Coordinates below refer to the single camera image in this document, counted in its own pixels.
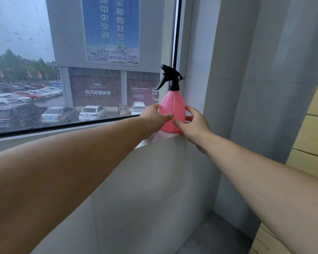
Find brick wall with signs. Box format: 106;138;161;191
69;67;161;110

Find row of green trees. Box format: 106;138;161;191
0;49;61;89

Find person's left hand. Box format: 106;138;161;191
139;103;174;141

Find person's right forearm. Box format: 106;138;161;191
199;130;318;254

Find person's left forearm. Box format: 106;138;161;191
0;115;149;254

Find blue poster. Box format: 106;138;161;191
81;0;140;65

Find black window frame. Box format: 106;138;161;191
0;0;182;141

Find person's right hand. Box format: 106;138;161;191
173;105;213;154

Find lot of parked cars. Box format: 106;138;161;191
0;82;149;128

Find pink spray bottle black trigger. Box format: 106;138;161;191
158;64;187;133

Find grey billboard structure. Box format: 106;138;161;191
45;0;165;109

